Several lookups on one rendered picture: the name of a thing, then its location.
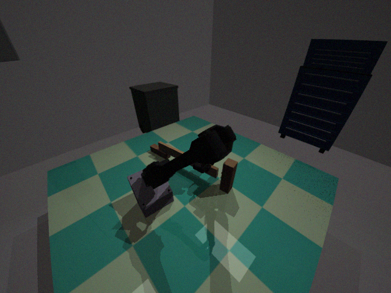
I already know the long brown wooden rail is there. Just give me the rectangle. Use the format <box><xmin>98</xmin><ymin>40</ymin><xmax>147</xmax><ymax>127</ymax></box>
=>
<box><xmin>158</xmin><ymin>141</ymin><xmax>219</xmax><ymax>178</ymax></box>

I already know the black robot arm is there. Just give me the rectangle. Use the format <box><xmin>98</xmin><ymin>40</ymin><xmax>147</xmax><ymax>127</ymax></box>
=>
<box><xmin>142</xmin><ymin>125</ymin><xmax>236</xmax><ymax>189</ymax></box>

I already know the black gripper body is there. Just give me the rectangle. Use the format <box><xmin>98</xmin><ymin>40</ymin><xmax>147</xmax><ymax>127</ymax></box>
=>
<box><xmin>193</xmin><ymin>162</ymin><xmax>210</xmax><ymax>173</ymax></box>

